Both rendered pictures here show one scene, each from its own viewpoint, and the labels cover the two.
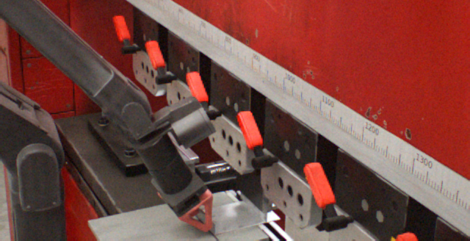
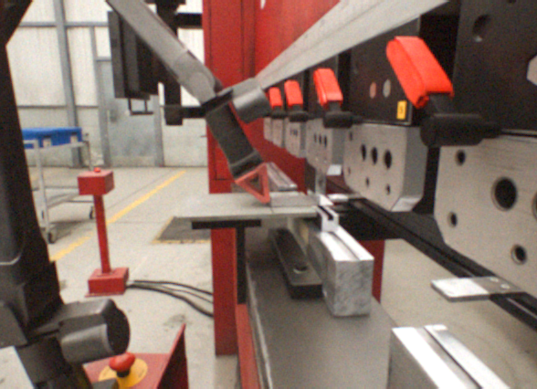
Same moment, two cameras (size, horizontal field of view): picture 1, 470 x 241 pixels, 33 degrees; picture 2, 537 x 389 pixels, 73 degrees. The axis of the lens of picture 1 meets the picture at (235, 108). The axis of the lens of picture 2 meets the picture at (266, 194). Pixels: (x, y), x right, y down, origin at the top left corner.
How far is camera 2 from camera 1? 0.74 m
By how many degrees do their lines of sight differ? 21
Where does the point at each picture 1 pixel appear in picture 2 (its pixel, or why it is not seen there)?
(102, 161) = not seen: hidden behind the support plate
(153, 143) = (215, 110)
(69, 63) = (154, 42)
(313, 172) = (321, 74)
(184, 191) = (242, 160)
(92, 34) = (257, 131)
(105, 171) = not seen: hidden behind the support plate
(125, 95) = (194, 67)
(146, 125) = (208, 92)
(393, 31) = not seen: outside the picture
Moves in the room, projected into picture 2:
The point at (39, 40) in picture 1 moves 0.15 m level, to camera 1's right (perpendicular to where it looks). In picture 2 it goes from (134, 23) to (203, 15)
